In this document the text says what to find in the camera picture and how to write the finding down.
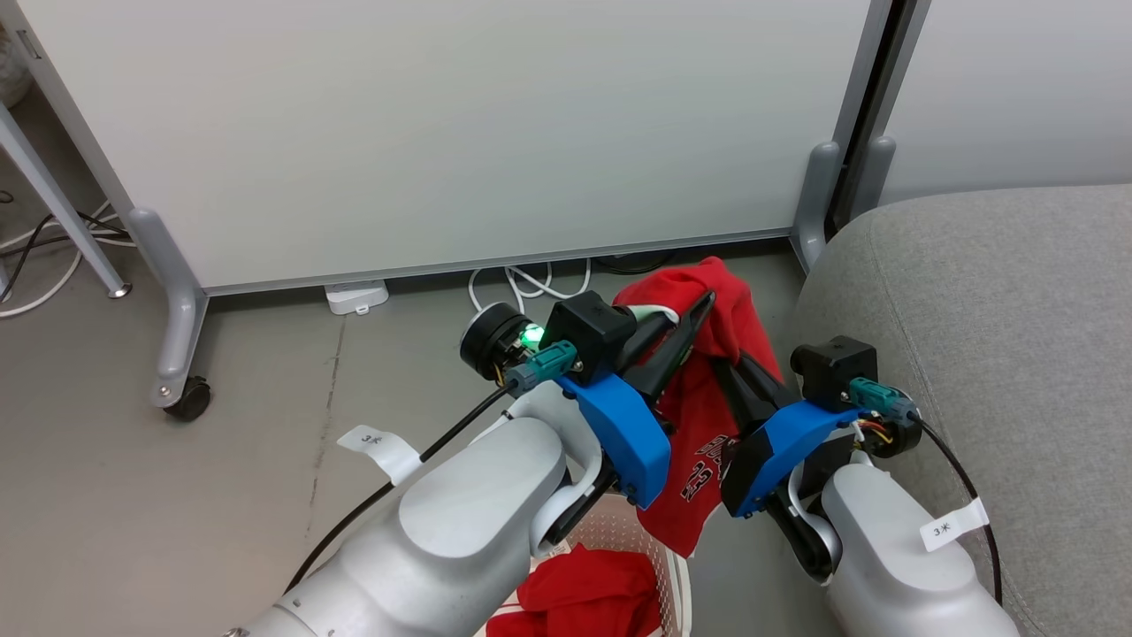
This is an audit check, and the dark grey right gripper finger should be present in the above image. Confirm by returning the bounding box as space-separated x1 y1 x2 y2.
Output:
740 352 802 414
713 352 777 436

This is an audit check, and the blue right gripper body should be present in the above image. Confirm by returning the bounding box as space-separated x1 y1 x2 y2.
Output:
720 401 875 519

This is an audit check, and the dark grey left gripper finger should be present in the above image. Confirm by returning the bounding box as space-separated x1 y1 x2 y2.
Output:
631 291 717 405
619 308 689 369

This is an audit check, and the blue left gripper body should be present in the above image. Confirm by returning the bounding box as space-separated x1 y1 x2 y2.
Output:
555 352 675 511

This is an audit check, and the red printed basketball jersey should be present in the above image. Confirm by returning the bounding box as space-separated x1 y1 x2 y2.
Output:
612 256 785 561

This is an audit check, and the red garment with white trim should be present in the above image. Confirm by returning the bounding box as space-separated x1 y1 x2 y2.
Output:
486 543 665 637

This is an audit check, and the white perforated laundry basket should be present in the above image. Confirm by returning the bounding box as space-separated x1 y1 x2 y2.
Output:
476 491 693 637

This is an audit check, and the black round right gripper motor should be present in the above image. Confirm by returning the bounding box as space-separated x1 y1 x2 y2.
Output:
860 403 923 460

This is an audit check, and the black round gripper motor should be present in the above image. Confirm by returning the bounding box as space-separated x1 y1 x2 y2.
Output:
860 403 923 460
459 303 542 384

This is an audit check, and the black round left gripper motor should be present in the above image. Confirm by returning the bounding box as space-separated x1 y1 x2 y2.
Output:
459 303 542 384

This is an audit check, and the grey fabric sofa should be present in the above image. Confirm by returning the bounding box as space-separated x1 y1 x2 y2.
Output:
790 184 1132 637

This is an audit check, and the large white partition panel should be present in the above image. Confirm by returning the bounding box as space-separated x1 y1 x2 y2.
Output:
13 0 896 298

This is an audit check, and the small white power box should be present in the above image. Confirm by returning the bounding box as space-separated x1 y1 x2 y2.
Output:
324 280 391 317

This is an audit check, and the narrow white partition panel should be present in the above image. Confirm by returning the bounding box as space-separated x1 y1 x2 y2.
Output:
878 0 1132 210

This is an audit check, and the black caster wheel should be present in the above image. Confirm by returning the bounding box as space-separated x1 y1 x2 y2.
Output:
164 375 213 422

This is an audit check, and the grey partition foot with caster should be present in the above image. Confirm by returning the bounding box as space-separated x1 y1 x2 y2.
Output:
127 207 210 410

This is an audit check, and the grey metal table leg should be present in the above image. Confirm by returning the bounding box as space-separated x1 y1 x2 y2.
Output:
0 100 134 301

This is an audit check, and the black cable under partition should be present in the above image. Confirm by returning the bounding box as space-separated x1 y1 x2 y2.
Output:
591 253 680 276

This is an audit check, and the coiled white cable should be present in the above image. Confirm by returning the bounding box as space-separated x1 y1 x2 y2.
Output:
466 258 593 313

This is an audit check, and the black left arm cable, teal plug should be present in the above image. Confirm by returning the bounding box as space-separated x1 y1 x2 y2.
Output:
285 341 581 592

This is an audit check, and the black arm cable, teal plug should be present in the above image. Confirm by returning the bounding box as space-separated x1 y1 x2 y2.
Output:
285 341 581 592
849 376 1006 608

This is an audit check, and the white paper cable tag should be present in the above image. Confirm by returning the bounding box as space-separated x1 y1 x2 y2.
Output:
338 425 425 487
919 497 991 554

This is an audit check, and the black right arm cable, teal plug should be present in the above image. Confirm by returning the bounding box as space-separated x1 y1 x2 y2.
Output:
849 376 1006 608

